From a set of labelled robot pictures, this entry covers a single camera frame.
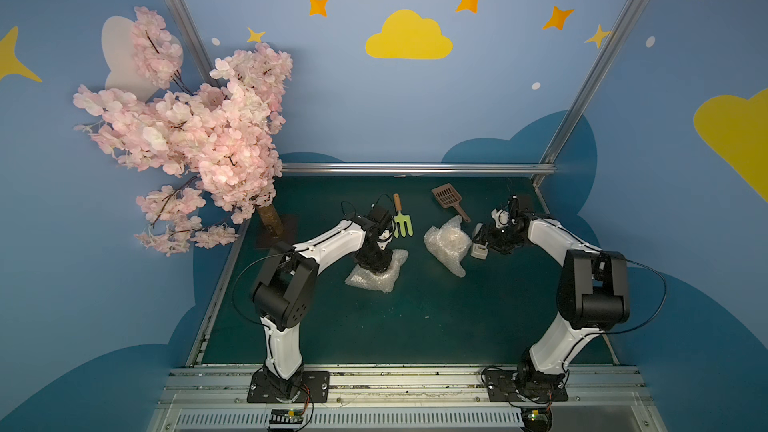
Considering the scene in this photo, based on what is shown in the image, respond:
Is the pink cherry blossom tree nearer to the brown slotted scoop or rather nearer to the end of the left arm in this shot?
the end of the left arm

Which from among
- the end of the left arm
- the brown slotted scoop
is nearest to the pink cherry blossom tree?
the end of the left arm

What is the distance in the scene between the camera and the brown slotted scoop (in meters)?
1.16
